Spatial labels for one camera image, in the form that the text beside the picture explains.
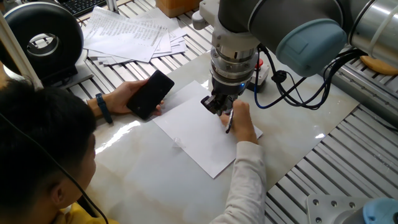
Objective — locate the clear adhesive tape piece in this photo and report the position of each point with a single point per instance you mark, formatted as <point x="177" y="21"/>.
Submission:
<point x="178" y="143"/>

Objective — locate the marble pattern board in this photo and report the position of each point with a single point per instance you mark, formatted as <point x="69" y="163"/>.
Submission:
<point x="295" y="118"/>

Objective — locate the blue wristwatch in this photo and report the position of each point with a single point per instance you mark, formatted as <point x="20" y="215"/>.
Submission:
<point x="104" y="109"/>

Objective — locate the grey metal base plate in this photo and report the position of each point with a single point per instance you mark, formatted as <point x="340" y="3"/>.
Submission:
<point x="81" y="74"/>

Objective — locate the aluminium frame post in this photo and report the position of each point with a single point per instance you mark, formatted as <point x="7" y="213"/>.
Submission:
<point x="18" y="51"/>
<point x="112" y="4"/>

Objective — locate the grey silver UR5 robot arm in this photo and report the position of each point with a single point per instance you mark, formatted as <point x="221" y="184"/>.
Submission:
<point x="295" y="18"/>

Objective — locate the round wooden stand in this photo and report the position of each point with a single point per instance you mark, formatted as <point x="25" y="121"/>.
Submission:
<point x="381" y="67"/>

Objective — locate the person left hand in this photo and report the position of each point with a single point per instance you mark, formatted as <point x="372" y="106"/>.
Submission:
<point x="121" y="99"/>

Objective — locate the smartphone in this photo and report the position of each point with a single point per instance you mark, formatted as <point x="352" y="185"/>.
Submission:
<point x="149" y="95"/>

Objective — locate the small blue white pen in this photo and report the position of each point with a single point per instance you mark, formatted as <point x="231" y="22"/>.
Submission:
<point x="229" y="122"/>

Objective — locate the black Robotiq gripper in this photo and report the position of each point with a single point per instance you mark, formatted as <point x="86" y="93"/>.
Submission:
<point x="228" y="90"/>

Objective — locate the black computer keyboard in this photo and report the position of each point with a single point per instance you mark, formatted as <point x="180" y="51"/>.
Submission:
<point x="84" y="6"/>

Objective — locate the person right hand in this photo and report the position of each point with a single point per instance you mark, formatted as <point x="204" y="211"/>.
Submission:
<point x="244" y="124"/>

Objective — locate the red emergency stop button box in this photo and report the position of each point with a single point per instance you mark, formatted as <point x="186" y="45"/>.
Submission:
<point x="262" y="74"/>

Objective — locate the printed white paper sheet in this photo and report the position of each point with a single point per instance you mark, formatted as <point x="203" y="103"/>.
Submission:
<point x="177" y="49"/>
<point x="174" y="31"/>
<point x="124" y="34"/>

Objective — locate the wooden box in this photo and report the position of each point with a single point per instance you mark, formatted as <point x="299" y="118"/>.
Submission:
<point x="174" y="7"/>

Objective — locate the silver robot mounting plate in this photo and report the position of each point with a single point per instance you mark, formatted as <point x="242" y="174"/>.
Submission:
<point x="323" y="211"/>

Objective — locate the white sleeved right forearm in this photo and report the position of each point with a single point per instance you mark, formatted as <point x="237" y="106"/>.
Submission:
<point x="245" y="180"/>

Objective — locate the person torso yellow vest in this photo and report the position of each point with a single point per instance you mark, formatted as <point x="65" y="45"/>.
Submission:
<point x="74" y="216"/>

